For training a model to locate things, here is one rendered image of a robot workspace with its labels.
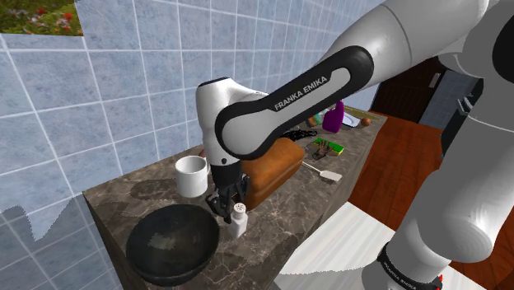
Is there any brown scrubbing brush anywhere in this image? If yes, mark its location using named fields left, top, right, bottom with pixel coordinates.
left=311, top=143, right=334, bottom=162

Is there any purple bottle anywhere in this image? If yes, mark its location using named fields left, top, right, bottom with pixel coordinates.
left=321, top=100, right=346, bottom=134

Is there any black chain-like thing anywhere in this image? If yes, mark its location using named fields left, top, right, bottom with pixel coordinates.
left=282, top=129, right=319, bottom=143

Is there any white mug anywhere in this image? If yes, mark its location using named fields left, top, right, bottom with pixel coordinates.
left=175, top=155, right=211, bottom=199

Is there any brown bread loaf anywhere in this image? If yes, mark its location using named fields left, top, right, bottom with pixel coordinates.
left=240, top=137, right=306, bottom=212

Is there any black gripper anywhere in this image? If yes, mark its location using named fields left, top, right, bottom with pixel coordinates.
left=204, top=159, right=250, bottom=225

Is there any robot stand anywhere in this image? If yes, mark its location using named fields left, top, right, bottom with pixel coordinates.
left=276, top=200, right=485, bottom=290

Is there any green and orange small container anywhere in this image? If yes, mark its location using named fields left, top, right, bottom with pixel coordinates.
left=306, top=111, right=327, bottom=129

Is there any white plate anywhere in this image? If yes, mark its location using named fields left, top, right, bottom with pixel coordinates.
left=341, top=110, right=365, bottom=129

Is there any dark brown door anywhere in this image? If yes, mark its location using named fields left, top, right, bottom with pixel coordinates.
left=368, top=55, right=447, bottom=124

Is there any black bowl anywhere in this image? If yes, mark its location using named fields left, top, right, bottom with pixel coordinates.
left=125, top=203, right=221, bottom=288

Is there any white spatula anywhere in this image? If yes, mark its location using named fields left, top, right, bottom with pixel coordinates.
left=301, top=161, right=343, bottom=183

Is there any flower wall picture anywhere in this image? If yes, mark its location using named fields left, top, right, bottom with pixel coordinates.
left=0, top=0, right=85, bottom=38

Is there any white salt shaker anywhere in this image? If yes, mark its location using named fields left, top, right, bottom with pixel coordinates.
left=227, top=202, right=249, bottom=239

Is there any green and yellow sponge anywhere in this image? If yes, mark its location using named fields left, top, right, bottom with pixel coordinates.
left=313, top=137, right=346, bottom=157

